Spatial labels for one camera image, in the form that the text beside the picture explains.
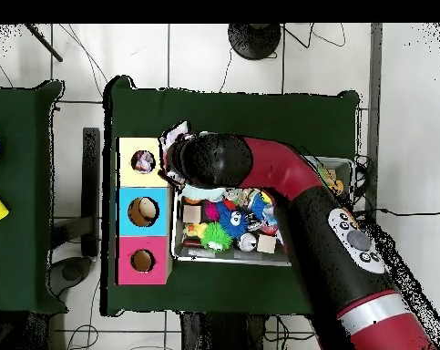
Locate multicolour dotted cloth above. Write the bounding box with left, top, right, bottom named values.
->
left=131, top=149, right=157, bottom=173
left=159, top=121, right=192, bottom=187

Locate shallow clear mesh bin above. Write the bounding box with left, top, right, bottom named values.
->
left=171, top=156, right=354, bottom=267

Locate wooden box with three holes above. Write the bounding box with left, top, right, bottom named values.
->
left=116, top=137, right=174, bottom=286

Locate pink spiky ball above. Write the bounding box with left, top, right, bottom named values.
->
left=204, top=201, right=220, bottom=222

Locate blue spiky toy with eyes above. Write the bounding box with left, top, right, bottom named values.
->
left=216, top=201, right=250, bottom=240

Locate brown wooden block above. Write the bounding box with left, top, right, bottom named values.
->
left=182, top=204, right=202, bottom=224

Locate green spiky toy with eyes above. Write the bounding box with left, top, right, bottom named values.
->
left=200, top=221, right=234, bottom=253

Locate yellow plush toy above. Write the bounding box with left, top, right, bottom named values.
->
left=183, top=221, right=209, bottom=238

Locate tan plush toy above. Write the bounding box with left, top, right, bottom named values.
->
left=326, top=170, right=345, bottom=196

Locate black upright panel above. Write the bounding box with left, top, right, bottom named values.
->
left=81, top=127, right=101, bottom=258

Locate black round stand base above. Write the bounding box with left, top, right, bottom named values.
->
left=227, top=24, right=282, bottom=61

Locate grey rounded stand foot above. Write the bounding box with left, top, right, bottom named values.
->
left=47, top=255, right=95, bottom=297

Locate dark green side table cloth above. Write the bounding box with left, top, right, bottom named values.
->
left=0, top=80, right=67, bottom=314

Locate black tripod leg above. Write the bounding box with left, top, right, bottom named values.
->
left=24, top=24, right=65, bottom=63

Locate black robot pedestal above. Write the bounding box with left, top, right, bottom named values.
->
left=179, top=311, right=268, bottom=350

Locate black floor cable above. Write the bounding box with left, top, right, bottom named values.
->
left=364, top=207, right=440, bottom=219

